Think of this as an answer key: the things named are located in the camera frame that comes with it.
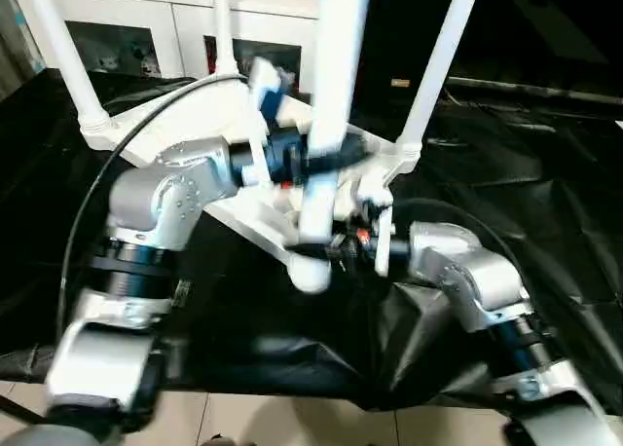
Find white plastic table leg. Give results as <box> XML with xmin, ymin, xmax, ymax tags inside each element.
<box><xmin>395</xmin><ymin>0</ymin><xmax>484</xmax><ymax>161</ymax></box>
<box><xmin>290</xmin><ymin>0</ymin><xmax>375</xmax><ymax>295</ymax></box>
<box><xmin>21</xmin><ymin>0</ymin><xmax>114</xmax><ymax>131</ymax></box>
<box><xmin>211</xmin><ymin>0</ymin><xmax>240</xmax><ymax>81</ymax></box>

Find white plastic table top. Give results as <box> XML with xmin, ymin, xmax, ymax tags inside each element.
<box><xmin>77</xmin><ymin>73</ymin><xmax>421</xmax><ymax>292</ymax></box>

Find black plastic mat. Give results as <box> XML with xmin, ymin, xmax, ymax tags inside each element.
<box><xmin>0</xmin><ymin>68</ymin><xmax>623</xmax><ymax>413</ymax></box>

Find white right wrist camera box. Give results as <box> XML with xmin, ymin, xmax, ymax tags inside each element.
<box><xmin>356</xmin><ymin>171</ymin><xmax>396</xmax><ymax>278</ymax></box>

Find black speaker box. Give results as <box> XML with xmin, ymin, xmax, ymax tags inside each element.
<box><xmin>353</xmin><ymin>0</ymin><xmax>464</xmax><ymax>107</ymax></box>

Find white glass-door cabinet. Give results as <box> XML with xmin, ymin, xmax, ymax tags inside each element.
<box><xmin>9</xmin><ymin>0</ymin><xmax>333</xmax><ymax>86</ymax></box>

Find red packet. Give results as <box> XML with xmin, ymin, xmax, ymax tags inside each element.
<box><xmin>203</xmin><ymin>35</ymin><xmax>219</xmax><ymax>76</ymax></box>

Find grey curtain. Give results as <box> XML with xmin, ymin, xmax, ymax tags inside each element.
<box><xmin>0</xmin><ymin>0</ymin><xmax>46</xmax><ymax>97</ymax></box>

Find black metal stand leg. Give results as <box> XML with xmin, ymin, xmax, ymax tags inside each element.
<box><xmin>0</xmin><ymin>395</ymin><xmax>41</xmax><ymax>427</ymax></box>

